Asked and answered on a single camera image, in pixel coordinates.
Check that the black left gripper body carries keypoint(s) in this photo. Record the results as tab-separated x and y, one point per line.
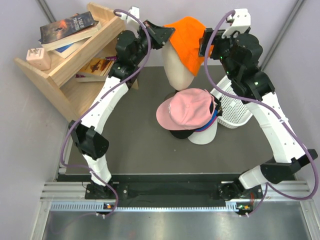
150	44

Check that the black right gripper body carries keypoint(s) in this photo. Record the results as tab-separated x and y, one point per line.
221	46

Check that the orange cap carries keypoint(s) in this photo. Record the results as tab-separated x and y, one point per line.
186	41

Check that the light pink cap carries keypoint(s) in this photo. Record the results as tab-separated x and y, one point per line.
188	109

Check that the blue cap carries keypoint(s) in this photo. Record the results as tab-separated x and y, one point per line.
214	113

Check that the black cap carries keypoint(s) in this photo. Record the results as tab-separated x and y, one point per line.
184	134

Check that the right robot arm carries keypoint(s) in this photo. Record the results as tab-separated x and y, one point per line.
239	54

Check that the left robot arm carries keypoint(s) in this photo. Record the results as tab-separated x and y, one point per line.
131	48

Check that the beige mannequin head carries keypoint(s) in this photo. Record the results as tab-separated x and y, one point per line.
179	77

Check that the orange purple book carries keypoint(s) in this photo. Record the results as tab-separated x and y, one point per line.
96	70

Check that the white perforated basket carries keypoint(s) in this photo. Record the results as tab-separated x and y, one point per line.
234	113

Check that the blue cover book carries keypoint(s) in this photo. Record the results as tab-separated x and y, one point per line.
67	50

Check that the dark cover paperback book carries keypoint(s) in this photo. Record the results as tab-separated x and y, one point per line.
68	31

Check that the wooden shelf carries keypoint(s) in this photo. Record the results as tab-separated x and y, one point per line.
69	97

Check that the pink power adapter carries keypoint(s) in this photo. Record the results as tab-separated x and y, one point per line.
39	58

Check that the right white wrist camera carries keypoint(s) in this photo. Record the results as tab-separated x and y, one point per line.
239	21

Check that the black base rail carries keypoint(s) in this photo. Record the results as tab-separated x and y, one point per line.
171	190

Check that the white slotted cable duct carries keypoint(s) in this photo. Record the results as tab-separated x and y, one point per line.
104	207

